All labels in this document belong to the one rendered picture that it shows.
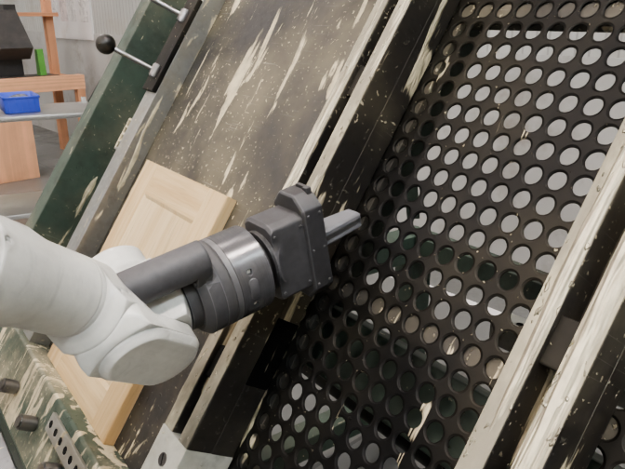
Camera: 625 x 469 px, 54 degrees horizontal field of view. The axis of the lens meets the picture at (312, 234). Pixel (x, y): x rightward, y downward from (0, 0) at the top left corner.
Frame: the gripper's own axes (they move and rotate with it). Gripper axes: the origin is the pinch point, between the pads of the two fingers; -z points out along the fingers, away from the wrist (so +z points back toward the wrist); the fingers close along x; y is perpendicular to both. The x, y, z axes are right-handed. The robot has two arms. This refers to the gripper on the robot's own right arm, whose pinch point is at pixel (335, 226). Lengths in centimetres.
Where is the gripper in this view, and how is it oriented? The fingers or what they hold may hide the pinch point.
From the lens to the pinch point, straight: 67.9
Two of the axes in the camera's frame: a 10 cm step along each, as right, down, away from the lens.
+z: -7.9, 3.6, -4.9
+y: -5.9, -2.7, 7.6
